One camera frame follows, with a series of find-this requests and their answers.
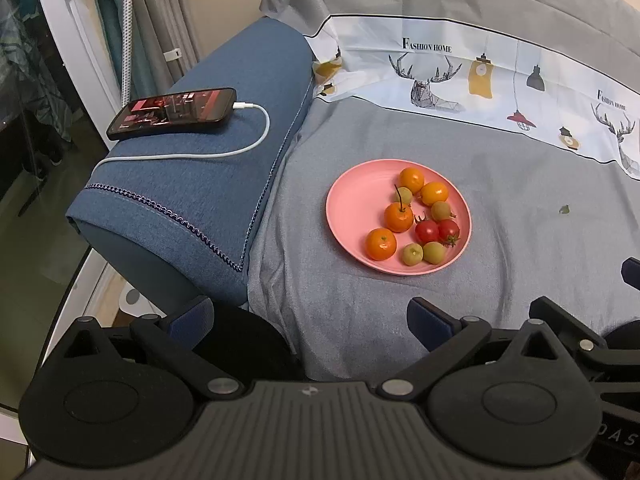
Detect small orange citrus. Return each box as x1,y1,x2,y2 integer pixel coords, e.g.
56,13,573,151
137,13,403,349
420,181,450,206
399,167,425,192
365,228,398,261
383,184,415,234

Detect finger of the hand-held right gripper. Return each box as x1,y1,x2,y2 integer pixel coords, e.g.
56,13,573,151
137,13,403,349
621,257,640,292
530,296,640,373

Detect red cherry tomato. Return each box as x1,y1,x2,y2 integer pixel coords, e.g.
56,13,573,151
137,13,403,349
414,214,440,244
438,219,461,248

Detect white charging cable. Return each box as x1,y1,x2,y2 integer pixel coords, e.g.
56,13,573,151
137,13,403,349
97,102,271,166

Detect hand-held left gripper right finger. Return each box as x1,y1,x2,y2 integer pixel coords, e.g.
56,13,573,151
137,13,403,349
376,297,576,402

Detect black smartphone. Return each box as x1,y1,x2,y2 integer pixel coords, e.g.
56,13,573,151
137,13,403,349
106,87,238,142

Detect printed white cloth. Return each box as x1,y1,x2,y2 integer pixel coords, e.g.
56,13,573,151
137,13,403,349
310,14,640,181

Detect pink plate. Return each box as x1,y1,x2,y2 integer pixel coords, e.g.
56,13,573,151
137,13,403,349
326,159,472,276

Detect speckled white pole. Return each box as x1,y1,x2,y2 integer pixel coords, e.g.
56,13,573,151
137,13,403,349
121,0,136,106

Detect grey curtain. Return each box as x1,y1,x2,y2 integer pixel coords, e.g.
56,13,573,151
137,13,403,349
132,0,201,96

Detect grey bed sheet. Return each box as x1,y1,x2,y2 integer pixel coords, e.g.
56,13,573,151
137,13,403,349
245,92,640,382

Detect teal cloth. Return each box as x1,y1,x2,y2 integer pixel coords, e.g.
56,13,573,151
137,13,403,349
90,0,126,61

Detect white round object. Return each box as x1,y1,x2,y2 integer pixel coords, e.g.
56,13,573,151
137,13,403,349
117,287,151,318

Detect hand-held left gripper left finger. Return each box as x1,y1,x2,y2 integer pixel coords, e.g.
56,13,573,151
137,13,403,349
47,296,247,402

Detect hanging patterned clothes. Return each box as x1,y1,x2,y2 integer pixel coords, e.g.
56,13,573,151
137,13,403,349
0,10,71,128

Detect white door frame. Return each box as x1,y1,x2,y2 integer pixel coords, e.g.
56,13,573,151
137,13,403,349
30,0,131,126

